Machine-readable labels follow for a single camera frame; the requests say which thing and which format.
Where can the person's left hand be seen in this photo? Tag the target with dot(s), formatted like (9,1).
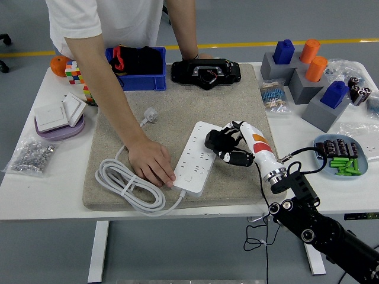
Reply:
(205,56)

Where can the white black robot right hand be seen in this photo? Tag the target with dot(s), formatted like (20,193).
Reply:
(263,148)

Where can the person's right hand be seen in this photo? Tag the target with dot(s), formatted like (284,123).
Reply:
(151,162)

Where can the white power strip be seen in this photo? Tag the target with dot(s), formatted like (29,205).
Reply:
(192,154)

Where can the black plug adapter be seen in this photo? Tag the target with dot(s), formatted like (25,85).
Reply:
(211,139)

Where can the person's left forearm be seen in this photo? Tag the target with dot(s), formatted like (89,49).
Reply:
(183,26)

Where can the person's right forearm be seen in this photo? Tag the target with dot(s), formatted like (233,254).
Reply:
(118,109)

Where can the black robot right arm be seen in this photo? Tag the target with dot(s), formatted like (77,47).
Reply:
(322,233)

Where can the black wristband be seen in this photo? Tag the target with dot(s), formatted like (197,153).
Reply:
(197,56)

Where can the black electronic device housing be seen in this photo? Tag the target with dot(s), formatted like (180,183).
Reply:
(184,71)

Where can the grey-brown mat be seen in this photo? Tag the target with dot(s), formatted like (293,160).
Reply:
(207,103)

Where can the bag of resistors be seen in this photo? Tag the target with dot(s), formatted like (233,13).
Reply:
(274,97)

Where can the dark brown capacitor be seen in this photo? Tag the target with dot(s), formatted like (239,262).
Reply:
(331,148)
(341,148)
(319,145)
(352,150)

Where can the black and red cloth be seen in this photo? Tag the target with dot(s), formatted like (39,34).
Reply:
(142,60)

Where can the blue plastic bin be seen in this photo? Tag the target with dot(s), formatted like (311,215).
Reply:
(148,84)

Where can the grey stepped block holder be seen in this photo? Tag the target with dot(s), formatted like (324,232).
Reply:
(320,115)

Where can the blue house-shaped block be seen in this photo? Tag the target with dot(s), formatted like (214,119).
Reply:
(283,53)
(334,96)

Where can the pile of green cylinders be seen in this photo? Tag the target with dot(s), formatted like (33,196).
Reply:
(340,162)

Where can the colourful puzzle cube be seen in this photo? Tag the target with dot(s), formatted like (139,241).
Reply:
(88,93)
(71,74)

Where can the orange cylinder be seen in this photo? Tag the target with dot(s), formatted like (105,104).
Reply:
(316,69)
(309,51)

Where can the purple tray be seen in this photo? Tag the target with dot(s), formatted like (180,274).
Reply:
(59,135)

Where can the empty clear plastic bag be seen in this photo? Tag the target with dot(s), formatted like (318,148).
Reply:
(361,130)

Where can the light blue dish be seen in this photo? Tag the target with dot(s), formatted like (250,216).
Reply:
(363,162)

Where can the clear bag of small parts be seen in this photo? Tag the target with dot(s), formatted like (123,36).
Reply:
(341,71)

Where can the bag of metal nuts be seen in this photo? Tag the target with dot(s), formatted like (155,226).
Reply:
(32,157)

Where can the black table control panel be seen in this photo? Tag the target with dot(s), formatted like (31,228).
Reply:
(361,216)

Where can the orange fruit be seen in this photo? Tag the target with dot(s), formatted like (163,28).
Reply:
(57,66)

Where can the black chair caster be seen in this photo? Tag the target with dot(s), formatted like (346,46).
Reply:
(6,39)
(3,67)

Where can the white wall switch panel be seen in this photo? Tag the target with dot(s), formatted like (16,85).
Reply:
(49,117)
(74,108)

